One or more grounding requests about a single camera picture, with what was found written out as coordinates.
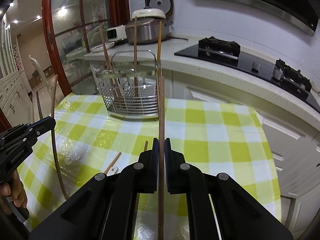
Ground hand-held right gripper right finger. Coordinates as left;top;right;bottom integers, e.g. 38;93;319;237
164;138;293;240

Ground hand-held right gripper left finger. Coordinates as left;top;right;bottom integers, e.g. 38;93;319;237
29;138;160;240

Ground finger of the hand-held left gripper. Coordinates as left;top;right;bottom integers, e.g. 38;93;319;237
15;117;57;145
0;124;28;143

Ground flower patterned wooden chopstick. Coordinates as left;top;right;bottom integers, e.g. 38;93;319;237
103;152;122;175
155;21;162;64

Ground metal wire utensil rack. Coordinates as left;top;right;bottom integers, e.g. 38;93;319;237
95;50;162;119

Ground person's left hand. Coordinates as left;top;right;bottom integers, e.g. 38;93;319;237
0;171;28;208

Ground white carved cabinet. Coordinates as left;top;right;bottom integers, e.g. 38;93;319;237
0;17;33;123

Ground white carved dining chair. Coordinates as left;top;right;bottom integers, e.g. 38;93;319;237
29;54;50;120

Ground cardboard box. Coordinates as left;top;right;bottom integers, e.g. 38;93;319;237
32;67;54;88

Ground green checked tablecloth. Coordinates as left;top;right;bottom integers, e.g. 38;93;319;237
15;94;282;240

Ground red wooden sliding glass door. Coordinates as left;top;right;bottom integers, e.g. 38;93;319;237
42;0;130;100

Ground white kitchen counter with cabinets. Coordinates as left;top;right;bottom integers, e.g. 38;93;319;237
84;36;320;233

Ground small white countertop oven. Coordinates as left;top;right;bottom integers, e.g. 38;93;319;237
107;25;127;42

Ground black glass gas cooktop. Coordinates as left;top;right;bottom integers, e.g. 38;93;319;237
174;37;320;113

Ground black burner grate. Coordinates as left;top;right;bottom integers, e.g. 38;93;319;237
198;37;241;58
275;59;312;93

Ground silver rice cooker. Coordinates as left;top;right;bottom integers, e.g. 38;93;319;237
125;0;174;45

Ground white domed appliance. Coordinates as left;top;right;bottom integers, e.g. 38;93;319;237
131;8;167;20

